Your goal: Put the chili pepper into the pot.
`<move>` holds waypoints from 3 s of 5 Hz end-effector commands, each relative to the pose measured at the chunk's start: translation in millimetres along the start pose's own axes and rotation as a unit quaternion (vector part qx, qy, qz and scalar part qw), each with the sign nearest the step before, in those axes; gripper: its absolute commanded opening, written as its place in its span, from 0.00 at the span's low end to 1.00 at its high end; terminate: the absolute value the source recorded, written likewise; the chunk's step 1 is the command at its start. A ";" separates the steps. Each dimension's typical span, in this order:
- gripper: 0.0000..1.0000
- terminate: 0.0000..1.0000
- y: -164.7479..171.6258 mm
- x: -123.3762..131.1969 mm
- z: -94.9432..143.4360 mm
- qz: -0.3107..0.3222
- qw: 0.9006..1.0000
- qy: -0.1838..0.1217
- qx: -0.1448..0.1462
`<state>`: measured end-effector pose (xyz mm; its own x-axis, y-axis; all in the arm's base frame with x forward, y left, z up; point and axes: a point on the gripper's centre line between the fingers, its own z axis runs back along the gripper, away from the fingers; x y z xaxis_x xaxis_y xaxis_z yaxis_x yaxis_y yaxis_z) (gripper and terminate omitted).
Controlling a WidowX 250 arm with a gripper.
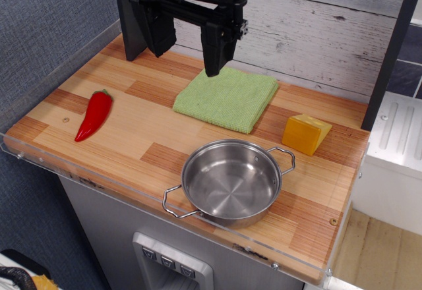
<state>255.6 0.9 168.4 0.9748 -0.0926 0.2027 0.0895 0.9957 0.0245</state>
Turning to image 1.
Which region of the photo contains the red chili pepper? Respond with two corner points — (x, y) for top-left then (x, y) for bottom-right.
(75, 89), (113, 142)

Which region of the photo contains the grey toy fridge cabinet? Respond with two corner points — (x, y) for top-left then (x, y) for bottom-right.
(60, 177), (304, 289)

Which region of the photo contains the silver dispenser button panel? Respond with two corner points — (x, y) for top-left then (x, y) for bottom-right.
(133, 232), (214, 289)

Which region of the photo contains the dark vertical post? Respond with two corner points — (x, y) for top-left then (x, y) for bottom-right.
(117, 0), (148, 61)
(361, 0), (418, 131)

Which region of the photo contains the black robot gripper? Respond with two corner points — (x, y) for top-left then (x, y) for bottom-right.
(129, 0), (247, 77)

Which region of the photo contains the dark right vertical post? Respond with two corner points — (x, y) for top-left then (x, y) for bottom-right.
(361, 0), (418, 131)

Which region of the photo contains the black braided cable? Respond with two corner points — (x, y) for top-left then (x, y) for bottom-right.
(0, 266), (38, 290)

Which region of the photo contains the yellow object at corner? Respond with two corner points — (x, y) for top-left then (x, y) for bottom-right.
(32, 275), (60, 290)

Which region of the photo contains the dark left vertical post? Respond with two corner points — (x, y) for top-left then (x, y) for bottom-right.
(117, 0), (148, 61)

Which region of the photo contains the stainless steel pot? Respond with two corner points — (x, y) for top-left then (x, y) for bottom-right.
(162, 139), (295, 228)

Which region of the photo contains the white toy sink unit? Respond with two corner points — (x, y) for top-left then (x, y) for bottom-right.
(351, 92), (421, 234)

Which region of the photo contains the yellow cheese wedge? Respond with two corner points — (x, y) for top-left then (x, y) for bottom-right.
(282, 114), (332, 156)

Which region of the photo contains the green folded cloth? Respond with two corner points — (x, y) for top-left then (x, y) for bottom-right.
(173, 67), (279, 134)

